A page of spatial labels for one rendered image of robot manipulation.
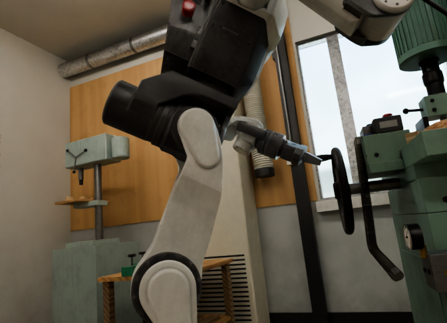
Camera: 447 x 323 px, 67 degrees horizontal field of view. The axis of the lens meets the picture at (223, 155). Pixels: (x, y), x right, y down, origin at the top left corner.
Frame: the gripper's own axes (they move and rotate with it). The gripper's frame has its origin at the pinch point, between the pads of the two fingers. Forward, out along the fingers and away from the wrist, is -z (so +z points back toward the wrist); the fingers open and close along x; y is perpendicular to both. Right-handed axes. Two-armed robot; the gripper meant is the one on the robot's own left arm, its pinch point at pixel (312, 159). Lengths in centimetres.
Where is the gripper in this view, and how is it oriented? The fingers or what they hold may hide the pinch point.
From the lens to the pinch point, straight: 114.3
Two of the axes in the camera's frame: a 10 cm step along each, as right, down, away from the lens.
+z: -8.8, -3.5, 3.2
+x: -3.9, 1.6, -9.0
